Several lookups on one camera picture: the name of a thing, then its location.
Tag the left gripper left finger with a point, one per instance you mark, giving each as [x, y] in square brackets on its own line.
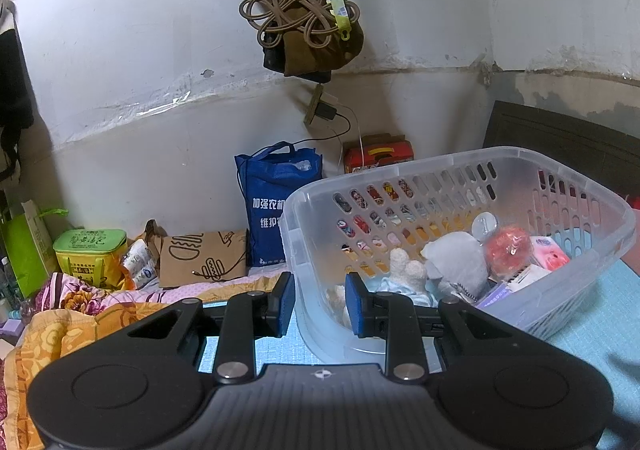
[149, 384]

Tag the light blue mat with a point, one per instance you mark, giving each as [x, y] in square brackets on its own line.
[604, 331]

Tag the small cream plush toy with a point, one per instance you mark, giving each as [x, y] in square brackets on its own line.
[406, 271]

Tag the purple Lux soap box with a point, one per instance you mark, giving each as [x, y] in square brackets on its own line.
[527, 276]

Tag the white tube packs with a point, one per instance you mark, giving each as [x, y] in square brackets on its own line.
[138, 265]

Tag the green yellow lidded box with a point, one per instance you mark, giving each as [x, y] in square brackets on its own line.
[92, 255]

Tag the brown hanging bag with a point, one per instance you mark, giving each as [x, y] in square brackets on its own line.
[295, 57]

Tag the red apple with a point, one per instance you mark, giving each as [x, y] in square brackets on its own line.
[508, 251]

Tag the brown paper burger bag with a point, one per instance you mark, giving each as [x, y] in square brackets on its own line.
[219, 256]

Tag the orange floral blanket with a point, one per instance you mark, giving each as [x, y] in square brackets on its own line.
[70, 315]

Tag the blue tote bag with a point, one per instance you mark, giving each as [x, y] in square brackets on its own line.
[266, 180]

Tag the red gift carton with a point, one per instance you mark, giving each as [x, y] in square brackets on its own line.
[376, 150]

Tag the green paper bag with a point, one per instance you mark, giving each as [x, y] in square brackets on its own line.
[29, 246]

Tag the grey white plush toy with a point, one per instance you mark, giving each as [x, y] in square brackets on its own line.
[456, 262]

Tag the pink red tissue pack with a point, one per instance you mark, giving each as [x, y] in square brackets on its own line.
[547, 254]

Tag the black hanging garment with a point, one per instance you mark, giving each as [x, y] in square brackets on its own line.
[17, 98]

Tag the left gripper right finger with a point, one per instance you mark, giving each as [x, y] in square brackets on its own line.
[496, 384]

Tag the dark wooden headboard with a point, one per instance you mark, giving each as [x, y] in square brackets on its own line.
[607, 156]

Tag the black charger with cable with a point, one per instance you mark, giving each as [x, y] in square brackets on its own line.
[325, 112]

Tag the clear plastic perforated basket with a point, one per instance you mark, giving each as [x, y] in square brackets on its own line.
[352, 223]

